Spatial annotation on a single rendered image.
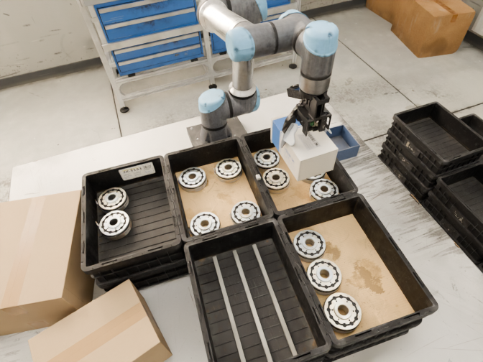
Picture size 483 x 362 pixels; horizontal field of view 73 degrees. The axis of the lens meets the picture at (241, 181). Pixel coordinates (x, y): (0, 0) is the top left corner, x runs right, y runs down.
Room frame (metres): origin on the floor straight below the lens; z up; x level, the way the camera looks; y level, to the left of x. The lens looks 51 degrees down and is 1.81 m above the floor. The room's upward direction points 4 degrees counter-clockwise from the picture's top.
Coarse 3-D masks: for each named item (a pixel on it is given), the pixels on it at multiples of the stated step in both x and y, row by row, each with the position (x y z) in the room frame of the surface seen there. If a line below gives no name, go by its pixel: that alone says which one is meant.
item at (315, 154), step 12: (276, 120) 0.79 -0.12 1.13; (276, 132) 0.76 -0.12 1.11; (300, 132) 0.72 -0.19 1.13; (312, 132) 0.72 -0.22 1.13; (324, 132) 0.71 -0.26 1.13; (276, 144) 0.75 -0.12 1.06; (288, 144) 0.68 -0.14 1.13; (300, 144) 0.67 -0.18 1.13; (312, 144) 0.67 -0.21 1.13; (324, 144) 0.66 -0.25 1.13; (288, 156) 0.67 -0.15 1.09; (300, 156) 0.63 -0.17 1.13; (312, 156) 0.62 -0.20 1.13; (324, 156) 0.63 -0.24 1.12; (300, 168) 0.61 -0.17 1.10; (312, 168) 0.62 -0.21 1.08; (324, 168) 0.63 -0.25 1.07
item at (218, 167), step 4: (224, 160) 0.89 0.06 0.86; (228, 160) 0.89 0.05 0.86; (232, 160) 0.89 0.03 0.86; (236, 160) 0.88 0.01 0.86; (216, 164) 0.87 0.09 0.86; (220, 164) 0.87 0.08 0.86; (236, 164) 0.86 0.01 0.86; (240, 164) 0.86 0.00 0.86; (216, 168) 0.85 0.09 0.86; (220, 168) 0.85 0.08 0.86; (236, 168) 0.84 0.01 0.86; (240, 168) 0.84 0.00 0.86; (216, 172) 0.83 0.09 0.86; (220, 172) 0.83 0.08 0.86; (224, 172) 0.82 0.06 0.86; (228, 172) 0.82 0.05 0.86; (232, 172) 0.82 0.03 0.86; (236, 172) 0.82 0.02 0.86; (220, 176) 0.81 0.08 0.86; (224, 176) 0.81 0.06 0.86; (228, 176) 0.80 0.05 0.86; (232, 176) 0.80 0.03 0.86
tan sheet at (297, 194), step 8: (280, 160) 0.89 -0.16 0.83; (280, 168) 0.85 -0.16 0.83; (288, 168) 0.85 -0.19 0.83; (296, 184) 0.77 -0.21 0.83; (304, 184) 0.76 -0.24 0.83; (288, 192) 0.73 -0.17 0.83; (296, 192) 0.73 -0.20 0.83; (304, 192) 0.72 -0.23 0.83; (280, 200) 0.70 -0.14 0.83; (288, 200) 0.69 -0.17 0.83; (296, 200) 0.69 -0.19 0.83; (304, 200) 0.69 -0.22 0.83; (280, 208) 0.66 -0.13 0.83
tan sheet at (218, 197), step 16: (176, 176) 0.85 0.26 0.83; (208, 176) 0.84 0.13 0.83; (192, 192) 0.76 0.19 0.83; (208, 192) 0.76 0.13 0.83; (224, 192) 0.75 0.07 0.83; (240, 192) 0.75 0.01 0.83; (192, 208) 0.69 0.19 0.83; (208, 208) 0.69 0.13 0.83; (224, 208) 0.68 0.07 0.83; (224, 224) 0.61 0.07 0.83
